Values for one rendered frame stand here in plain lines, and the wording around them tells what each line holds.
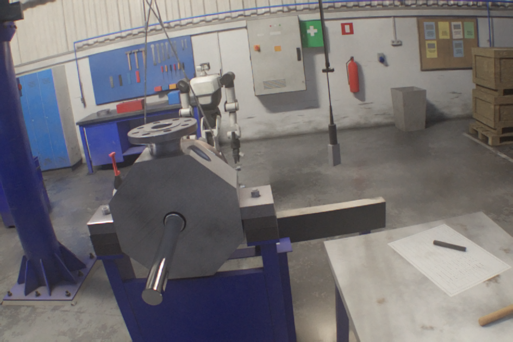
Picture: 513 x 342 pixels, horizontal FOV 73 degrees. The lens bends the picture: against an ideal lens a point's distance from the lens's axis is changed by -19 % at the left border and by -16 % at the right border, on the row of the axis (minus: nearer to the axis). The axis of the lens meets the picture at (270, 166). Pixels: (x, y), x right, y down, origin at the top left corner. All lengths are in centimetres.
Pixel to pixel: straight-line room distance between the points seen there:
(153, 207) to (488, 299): 118
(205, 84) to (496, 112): 398
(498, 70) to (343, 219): 432
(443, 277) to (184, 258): 94
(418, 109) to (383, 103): 70
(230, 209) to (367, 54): 561
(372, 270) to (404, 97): 518
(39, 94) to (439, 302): 659
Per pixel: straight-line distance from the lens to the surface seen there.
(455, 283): 142
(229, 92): 381
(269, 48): 628
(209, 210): 147
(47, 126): 711
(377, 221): 203
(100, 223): 159
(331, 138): 237
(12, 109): 324
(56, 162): 720
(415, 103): 661
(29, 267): 357
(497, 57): 588
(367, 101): 693
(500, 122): 603
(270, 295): 168
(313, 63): 667
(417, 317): 127
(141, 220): 153
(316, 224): 195
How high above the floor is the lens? 169
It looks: 18 degrees down
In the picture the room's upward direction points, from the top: 7 degrees counter-clockwise
